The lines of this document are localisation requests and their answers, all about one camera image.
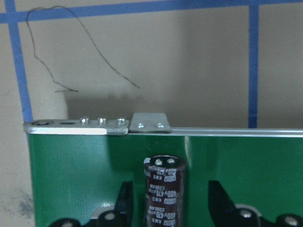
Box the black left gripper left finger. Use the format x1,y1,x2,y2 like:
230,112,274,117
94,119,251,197
115,181,134,227

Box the dark brown cylindrical capacitor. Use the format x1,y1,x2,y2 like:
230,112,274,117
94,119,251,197
143,155,186,227

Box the green conveyor belt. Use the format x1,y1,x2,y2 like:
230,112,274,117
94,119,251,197
23,112,303,227

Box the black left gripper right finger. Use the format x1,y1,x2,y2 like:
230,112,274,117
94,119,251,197
208,180,239,227

